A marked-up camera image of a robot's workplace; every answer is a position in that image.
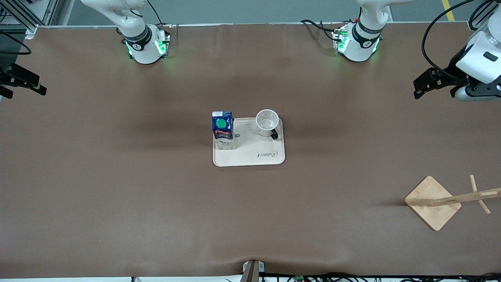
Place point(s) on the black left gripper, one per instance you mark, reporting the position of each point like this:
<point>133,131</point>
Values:
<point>453,69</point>

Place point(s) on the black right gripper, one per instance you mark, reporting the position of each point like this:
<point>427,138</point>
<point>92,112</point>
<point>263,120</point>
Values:
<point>15,73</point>

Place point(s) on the white smiley mug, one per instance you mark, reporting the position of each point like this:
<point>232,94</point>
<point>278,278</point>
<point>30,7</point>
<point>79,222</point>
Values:
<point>267,119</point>

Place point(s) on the blue milk carton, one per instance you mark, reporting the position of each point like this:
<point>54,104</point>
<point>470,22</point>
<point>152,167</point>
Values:
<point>223,135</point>

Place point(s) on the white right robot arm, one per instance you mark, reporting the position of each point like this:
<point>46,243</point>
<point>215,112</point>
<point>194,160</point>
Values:
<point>143,47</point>

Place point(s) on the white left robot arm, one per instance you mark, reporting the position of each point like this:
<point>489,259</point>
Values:
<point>358,47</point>

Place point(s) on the wooden cup hanging rack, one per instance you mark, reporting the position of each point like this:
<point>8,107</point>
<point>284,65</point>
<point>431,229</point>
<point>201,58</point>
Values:
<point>432,203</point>

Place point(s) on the cream rabbit print tray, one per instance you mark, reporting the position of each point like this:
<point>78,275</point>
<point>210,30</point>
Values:
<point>254,152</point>

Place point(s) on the small green circuit board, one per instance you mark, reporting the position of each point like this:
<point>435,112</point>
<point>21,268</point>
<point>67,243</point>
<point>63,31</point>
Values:
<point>300,279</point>

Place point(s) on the aluminium frame corner post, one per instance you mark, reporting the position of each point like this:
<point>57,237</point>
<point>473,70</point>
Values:
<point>474,25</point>
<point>31,30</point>

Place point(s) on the metal table edge bracket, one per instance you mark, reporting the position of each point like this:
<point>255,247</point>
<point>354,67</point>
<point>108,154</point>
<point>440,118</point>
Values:
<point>252,272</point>

